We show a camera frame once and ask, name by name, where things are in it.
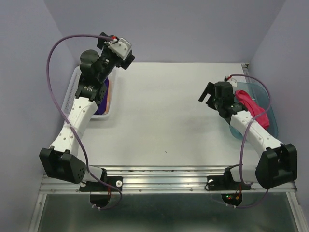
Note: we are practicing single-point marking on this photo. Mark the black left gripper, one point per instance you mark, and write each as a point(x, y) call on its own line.
point(100, 44)

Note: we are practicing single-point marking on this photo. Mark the blue plastic tub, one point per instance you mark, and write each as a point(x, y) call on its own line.
point(259, 95)

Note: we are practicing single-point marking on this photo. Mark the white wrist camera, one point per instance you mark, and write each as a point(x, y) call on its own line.
point(231, 80)
point(121, 47)

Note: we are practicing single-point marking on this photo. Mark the orange polka dot towel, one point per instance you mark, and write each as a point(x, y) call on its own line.
point(108, 102)

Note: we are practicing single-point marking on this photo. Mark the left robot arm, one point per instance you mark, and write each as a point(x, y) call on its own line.
point(60, 159)

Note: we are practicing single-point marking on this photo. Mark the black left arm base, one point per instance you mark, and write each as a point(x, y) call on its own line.
point(104, 196)

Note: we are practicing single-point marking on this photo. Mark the white plastic basket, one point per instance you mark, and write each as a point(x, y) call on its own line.
point(72, 88)

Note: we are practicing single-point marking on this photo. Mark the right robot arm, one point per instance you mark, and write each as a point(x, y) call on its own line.
point(277, 161)

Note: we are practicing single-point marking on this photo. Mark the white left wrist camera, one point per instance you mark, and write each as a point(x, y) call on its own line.
point(121, 47)

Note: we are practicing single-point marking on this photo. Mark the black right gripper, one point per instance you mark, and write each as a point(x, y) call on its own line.
point(210, 89)

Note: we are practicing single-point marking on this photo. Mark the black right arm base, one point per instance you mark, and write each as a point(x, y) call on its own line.
point(225, 182)

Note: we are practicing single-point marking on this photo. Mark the pink towel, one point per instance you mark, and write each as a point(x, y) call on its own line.
point(243, 97)

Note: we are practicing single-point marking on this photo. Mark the purple towel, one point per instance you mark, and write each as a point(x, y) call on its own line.
point(103, 106)

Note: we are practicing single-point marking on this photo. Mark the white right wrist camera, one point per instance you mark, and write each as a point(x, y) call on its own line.
point(231, 80)

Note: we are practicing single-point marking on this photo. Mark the aluminium mounting rail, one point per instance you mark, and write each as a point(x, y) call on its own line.
point(153, 180)

